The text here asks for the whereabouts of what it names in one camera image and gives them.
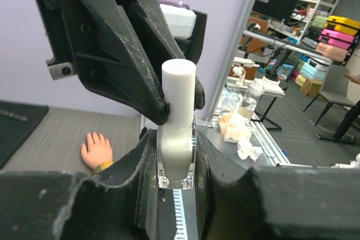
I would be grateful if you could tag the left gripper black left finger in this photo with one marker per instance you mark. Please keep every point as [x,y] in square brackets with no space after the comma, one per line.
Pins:
[117,203]

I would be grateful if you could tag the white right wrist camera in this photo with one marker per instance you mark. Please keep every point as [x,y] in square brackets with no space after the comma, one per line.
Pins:
[179,18]

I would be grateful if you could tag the crumpled white tissue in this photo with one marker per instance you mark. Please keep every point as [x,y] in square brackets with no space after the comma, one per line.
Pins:
[245,150]

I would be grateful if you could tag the mannequin hand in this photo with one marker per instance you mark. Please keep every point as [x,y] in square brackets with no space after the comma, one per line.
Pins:
[96,149]

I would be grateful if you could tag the grey office chair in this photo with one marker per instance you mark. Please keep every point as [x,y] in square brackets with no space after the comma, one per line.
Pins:
[333,89]

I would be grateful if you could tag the white slotted cable duct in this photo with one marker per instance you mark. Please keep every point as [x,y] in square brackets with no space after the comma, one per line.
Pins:
[185,214]

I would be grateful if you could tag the clear nail polish bottle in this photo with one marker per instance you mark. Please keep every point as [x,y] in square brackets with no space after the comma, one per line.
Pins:
[176,156]

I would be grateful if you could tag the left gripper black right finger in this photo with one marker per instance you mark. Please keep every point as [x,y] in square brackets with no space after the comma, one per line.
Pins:
[272,202]

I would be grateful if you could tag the yellow plaid shirt sleeve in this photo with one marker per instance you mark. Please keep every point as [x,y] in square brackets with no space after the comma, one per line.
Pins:
[98,167]

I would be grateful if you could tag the white metal shelf rack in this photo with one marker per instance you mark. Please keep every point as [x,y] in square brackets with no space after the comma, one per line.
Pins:
[296,26]

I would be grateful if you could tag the knife with mottled handle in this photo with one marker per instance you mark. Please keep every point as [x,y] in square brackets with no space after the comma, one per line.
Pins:
[14,116]

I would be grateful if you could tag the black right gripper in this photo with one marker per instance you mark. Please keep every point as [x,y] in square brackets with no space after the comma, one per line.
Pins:
[95,40]

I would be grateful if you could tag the yellow suitcase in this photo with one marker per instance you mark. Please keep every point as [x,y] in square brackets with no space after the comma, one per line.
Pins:
[343,25]

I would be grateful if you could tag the clear water bottle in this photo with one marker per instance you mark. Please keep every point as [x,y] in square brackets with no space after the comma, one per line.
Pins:
[250,100]

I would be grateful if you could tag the pink suitcase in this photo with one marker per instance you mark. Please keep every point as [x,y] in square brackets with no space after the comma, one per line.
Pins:
[327,35]

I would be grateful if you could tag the black cloth placemat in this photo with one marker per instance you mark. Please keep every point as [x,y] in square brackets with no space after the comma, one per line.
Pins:
[14,133]

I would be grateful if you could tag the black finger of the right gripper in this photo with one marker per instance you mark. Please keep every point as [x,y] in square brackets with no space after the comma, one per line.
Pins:
[156,39]

